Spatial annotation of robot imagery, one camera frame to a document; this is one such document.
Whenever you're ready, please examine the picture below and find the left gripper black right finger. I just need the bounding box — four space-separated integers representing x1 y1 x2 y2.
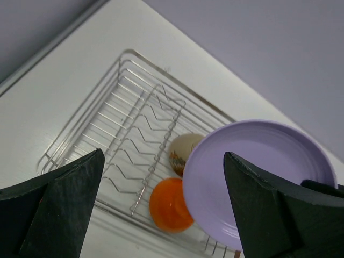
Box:
223 152 343 257

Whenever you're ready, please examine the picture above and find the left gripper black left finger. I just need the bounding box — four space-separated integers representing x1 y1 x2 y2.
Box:
1 149 105 257

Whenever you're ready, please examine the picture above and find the purple plate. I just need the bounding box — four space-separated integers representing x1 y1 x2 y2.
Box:
182 119 339 251

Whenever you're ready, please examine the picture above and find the orange bowl white inside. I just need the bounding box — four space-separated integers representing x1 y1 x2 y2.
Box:
149 177 194 233

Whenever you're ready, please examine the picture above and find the wire dish rack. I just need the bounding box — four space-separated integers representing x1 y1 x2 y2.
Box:
36 49 243 257

